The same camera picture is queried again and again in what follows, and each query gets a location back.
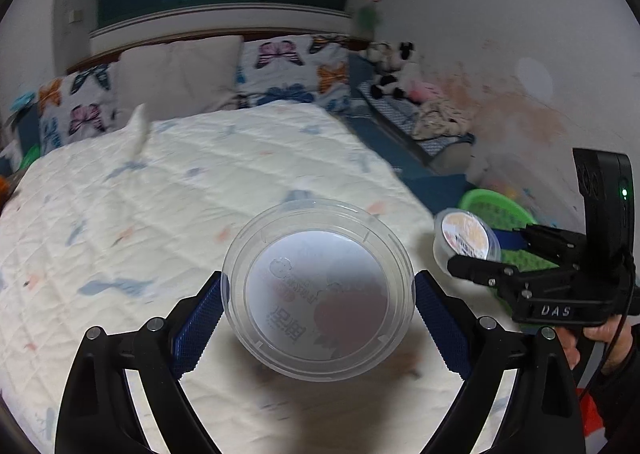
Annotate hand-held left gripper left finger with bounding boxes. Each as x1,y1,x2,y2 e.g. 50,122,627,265
54,270,223,454

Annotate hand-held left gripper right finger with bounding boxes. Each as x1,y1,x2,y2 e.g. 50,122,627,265
414,270,587,454

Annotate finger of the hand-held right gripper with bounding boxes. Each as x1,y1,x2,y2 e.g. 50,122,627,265
492,225,587,266
446,254,532,296

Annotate clear jelly cup orange label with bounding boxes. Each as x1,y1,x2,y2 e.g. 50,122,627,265
432,208,502,271

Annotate green mesh wastebasket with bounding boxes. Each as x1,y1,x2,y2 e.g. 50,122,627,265
457,188,561,295

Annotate clear jelly cup red label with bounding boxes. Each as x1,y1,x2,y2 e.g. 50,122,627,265
221,200,415,381

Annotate person's right forearm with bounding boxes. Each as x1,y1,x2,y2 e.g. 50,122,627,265
585,334,640,454

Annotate person's right hand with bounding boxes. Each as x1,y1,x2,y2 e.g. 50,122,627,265
562,316,637,376

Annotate cream quilted bed cover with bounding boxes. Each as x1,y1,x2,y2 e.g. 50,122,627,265
0,101,521,454

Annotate white patterned cloth pile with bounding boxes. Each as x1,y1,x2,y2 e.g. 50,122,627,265
412,99,471,140

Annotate blue side mattress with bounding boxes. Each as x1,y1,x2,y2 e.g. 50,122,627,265
350,54,476,185

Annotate red cloth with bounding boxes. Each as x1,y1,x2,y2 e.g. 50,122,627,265
579,391,608,454

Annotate pink plush toy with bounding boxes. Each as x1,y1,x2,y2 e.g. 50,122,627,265
410,81,441,102

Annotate white paper scrap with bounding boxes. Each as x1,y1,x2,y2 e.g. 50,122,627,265
125,103,151,157

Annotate black white plush toy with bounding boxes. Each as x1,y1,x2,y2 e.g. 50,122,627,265
367,41,426,100

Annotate small butterfly print pillow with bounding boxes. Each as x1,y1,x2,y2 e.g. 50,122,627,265
37,63,121,155

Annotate plain white pillow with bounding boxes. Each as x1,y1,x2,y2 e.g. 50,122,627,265
116,35,246,122

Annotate large butterfly print pillow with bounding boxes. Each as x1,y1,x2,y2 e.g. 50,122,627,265
235,34,351,112

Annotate black cable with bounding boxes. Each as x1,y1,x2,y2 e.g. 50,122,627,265
575,249,640,402

